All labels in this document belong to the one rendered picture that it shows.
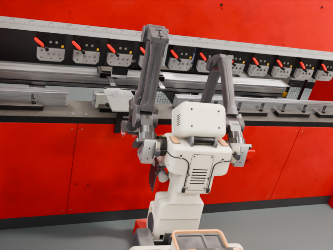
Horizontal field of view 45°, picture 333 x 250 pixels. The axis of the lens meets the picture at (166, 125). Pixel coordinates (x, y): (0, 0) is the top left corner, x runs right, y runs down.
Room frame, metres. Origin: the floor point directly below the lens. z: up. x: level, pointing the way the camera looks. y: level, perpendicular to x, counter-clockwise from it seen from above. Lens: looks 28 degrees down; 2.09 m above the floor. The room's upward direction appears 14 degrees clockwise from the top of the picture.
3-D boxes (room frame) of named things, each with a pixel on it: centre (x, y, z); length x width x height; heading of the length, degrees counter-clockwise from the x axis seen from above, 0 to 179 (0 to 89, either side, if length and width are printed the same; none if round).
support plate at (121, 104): (2.20, 0.30, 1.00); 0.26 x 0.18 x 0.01; 26
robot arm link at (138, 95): (1.72, 0.14, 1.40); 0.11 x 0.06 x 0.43; 110
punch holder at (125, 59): (2.32, 0.38, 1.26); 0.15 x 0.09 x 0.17; 116
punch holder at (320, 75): (3.03, -1.05, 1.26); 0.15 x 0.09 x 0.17; 116
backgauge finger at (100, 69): (2.48, 0.45, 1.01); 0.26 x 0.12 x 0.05; 26
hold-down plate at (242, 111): (2.73, -0.56, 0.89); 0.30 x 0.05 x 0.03; 116
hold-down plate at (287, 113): (2.90, -0.92, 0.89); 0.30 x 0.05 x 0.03; 116
